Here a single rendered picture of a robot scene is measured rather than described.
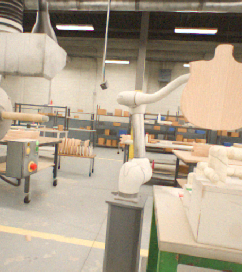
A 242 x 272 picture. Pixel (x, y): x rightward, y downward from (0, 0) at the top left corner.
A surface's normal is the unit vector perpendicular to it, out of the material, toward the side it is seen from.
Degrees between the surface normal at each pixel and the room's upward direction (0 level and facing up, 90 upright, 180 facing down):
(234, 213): 90
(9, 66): 90
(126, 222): 90
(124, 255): 90
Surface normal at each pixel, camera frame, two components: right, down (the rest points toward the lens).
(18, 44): -0.13, 0.04
